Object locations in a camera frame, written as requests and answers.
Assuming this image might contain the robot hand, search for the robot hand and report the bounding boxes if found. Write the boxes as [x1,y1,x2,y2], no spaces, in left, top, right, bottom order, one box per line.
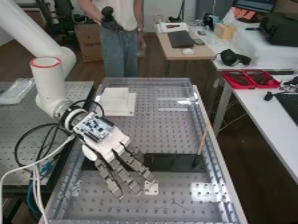
[71,111,159,200]

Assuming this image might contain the small white box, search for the small white box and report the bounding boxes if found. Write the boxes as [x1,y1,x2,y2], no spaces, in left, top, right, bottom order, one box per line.
[97,86,138,117]

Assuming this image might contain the clear box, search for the clear box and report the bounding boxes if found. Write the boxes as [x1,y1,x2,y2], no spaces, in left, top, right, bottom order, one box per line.
[44,77,250,224]

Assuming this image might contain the black plate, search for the black plate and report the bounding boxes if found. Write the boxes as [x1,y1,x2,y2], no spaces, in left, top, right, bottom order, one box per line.
[81,152,209,174]

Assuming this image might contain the thin stick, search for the thin stick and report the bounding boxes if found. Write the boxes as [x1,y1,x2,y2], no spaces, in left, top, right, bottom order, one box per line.
[193,128,210,168]

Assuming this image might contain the clear plastic bag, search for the clear plastic bag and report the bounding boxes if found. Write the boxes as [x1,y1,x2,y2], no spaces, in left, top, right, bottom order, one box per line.
[0,77,36,106]

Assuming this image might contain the person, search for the person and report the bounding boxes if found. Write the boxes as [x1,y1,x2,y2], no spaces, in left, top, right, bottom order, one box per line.
[77,0,147,79]

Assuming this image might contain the cardboard box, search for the cardboard box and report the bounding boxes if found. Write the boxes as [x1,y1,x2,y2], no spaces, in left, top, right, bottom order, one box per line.
[73,23,105,64]

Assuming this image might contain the brown wooden desk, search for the brown wooden desk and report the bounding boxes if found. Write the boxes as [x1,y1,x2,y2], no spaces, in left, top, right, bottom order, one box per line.
[154,22,219,78]

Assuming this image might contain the red tray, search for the red tray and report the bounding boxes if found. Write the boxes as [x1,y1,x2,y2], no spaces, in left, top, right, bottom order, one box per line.
[244,69,282,89]
[219,70,258,90]

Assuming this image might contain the black laptop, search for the black laptop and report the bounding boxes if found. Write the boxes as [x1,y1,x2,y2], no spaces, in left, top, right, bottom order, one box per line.
[166,30,197,49]

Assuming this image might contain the white desk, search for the white desk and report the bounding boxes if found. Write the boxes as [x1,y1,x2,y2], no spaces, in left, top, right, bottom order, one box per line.
[190,23,298,72]
[211,73,298,185]

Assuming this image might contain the black headphones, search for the black headphones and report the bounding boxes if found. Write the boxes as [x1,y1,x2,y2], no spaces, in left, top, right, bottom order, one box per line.
[219,48,252,67]

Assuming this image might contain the small wooden box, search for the small wooden box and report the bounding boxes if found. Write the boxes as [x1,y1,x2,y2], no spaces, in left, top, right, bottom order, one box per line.
[214,22,238,42]

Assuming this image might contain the black keyboard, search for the black keyboard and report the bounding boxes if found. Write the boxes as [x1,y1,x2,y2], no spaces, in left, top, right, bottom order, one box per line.
[274,92,298,126]

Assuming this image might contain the black case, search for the black case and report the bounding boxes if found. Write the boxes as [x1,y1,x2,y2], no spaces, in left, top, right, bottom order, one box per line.
[259,12,298,47]

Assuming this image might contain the black cable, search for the black cable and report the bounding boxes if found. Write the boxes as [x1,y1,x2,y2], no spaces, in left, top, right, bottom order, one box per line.
[13,99,106,168]

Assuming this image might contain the white cable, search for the white cable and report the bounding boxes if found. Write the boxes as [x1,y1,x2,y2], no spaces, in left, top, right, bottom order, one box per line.
[0,134,77,224]

